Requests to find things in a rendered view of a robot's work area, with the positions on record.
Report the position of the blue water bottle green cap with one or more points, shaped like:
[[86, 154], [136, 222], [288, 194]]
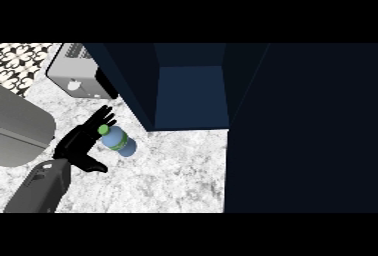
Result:
[[118, 141]]

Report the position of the silver grey box appliance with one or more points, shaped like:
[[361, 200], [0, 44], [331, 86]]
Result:
[[81, 75]]

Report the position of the rounded grey appliance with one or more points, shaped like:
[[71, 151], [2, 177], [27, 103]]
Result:
[[21, 128]]

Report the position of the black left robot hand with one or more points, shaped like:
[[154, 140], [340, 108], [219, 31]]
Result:
[[76, 141]]

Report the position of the dark blue cabinet door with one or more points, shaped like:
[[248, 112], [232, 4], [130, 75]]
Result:
[[303, 130]]

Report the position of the dark blue cabinet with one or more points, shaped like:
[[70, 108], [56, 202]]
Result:
[[189, 96]]

